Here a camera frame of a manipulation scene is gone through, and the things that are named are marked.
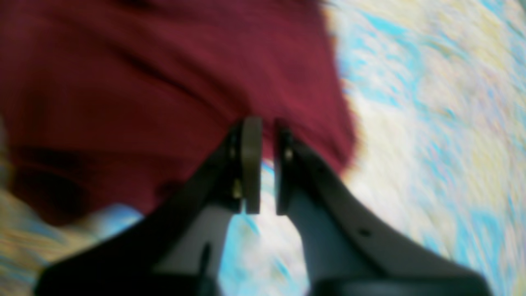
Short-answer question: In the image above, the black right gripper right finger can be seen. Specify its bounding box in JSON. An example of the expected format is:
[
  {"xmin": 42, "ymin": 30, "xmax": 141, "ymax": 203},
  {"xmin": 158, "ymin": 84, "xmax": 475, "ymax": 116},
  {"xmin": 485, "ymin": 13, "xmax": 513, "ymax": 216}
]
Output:
[{"xmin": 274, "ymin": 120, "xmax": 491, "ymax": 296}]

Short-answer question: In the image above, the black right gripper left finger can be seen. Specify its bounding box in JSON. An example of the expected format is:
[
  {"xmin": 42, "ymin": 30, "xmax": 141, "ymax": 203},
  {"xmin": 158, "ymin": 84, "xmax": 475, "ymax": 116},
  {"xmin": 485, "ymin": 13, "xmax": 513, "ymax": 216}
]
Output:
[{"xmin": 35, "ymin": 117, "xmax": 262, "ymax": 296}]

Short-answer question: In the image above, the dark red t-shirt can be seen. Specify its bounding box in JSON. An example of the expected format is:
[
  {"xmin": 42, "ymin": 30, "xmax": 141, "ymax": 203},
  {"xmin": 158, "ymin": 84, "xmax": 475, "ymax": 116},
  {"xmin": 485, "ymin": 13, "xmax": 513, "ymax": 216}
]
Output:
[{"xmin": 1, "ymin": 0, "xmax": 357, "ymax": 225}]

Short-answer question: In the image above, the patterned tablecloth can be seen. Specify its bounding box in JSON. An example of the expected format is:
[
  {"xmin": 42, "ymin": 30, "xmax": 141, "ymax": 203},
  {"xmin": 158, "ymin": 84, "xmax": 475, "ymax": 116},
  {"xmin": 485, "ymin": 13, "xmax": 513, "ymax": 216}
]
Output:
[{"xmin": 1, "ymin": 0, "xmax": 526, "ymax": 296}]

